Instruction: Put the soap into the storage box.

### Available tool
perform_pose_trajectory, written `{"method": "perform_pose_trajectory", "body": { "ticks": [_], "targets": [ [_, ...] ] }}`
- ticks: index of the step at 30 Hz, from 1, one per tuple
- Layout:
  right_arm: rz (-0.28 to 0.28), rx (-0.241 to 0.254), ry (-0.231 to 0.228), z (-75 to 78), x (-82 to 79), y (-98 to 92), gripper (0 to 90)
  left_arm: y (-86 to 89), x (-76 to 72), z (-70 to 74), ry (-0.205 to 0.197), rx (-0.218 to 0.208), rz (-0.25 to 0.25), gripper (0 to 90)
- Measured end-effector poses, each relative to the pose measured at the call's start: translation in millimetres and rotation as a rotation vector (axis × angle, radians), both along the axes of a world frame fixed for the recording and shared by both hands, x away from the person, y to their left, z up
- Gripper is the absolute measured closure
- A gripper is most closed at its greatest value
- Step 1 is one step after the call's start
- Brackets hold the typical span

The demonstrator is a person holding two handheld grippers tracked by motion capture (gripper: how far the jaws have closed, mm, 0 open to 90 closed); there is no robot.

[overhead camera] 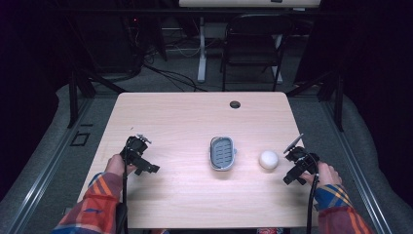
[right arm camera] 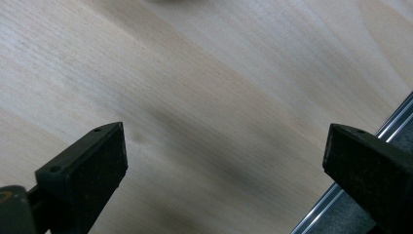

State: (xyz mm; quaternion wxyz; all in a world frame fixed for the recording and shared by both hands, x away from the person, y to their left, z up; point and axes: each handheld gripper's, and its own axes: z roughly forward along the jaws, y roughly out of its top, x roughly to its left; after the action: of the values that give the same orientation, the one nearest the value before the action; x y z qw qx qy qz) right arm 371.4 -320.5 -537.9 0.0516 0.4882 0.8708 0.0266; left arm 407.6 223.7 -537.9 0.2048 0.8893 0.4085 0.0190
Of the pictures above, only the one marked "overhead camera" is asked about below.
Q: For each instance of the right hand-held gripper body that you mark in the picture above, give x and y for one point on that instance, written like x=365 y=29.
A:
x=300 y=158

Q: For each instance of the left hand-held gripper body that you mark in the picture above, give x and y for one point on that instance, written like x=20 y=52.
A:
x=135 y=150

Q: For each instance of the person's left hand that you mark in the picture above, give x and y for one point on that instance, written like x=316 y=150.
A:
x=116 y=165

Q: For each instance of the person's right hand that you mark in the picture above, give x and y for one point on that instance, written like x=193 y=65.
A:
x=325 y=175

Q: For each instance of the round white soap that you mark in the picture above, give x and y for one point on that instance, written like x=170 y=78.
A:
x=269 y=159

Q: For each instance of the person's red patterned clothing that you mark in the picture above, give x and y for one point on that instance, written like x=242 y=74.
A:
x=269 y=231

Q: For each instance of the black tape square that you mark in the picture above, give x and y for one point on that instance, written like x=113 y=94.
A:
x=72 y=139

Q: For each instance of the black metal stand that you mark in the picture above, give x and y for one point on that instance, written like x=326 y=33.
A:
x=337 y=100
x=78 y=94

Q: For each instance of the grey soap dish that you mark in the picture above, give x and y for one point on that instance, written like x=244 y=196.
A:
x=222 y=153

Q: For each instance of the white desk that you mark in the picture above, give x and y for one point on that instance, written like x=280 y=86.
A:
x=202 y=48

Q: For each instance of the black folding chair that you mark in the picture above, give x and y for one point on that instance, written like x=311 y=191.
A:
x=256 y=42

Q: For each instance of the aluminium floor rail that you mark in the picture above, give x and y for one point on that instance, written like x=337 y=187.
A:
x=354 y=169
x=42 y=172

